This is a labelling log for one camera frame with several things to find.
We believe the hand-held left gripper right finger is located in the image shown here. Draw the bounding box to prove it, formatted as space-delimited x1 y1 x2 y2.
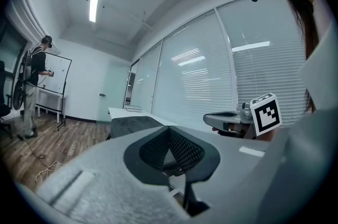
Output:
168 125 269 224

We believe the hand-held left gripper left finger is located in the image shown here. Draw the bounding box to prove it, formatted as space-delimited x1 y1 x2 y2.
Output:
36 125 191 224

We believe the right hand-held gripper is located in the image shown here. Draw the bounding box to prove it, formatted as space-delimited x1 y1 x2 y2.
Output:
203 92 283 139

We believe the dark grey backpack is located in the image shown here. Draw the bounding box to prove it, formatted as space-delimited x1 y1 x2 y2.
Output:
110 115 170 139

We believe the person's right forearm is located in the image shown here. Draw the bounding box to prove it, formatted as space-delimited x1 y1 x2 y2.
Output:
254 126 278 143

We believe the person's right hand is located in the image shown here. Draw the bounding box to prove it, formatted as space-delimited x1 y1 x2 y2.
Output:
212 123 247 139

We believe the white flat tray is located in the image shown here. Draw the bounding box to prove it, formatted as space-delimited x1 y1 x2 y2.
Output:
125 105 144 113

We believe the small white table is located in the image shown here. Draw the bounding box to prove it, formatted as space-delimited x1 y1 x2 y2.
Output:
35 87 69 118

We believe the rolling whiteboard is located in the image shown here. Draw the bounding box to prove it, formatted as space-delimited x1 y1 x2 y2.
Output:
35 52 73 132

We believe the black office chair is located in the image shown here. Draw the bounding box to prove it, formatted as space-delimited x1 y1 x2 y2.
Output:
0 60 14 139

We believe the long ceiling light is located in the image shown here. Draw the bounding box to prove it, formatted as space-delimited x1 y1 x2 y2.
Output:
89 0 104 23

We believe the white power strip with cables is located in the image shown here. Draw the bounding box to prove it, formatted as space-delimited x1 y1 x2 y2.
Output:
35 160 61 184

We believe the black floor cable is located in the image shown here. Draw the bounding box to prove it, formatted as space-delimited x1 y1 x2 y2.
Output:
16 134 48 161

